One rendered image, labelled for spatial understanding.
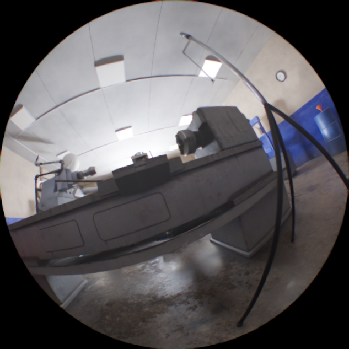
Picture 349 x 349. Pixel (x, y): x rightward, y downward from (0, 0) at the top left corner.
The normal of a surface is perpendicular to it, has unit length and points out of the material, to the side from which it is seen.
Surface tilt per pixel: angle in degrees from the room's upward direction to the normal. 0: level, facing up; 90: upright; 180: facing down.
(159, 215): 90
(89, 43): 180
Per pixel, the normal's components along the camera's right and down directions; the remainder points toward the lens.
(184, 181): 0.19, -0.26
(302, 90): -0.91, 0.31
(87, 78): 0.36, 0.91
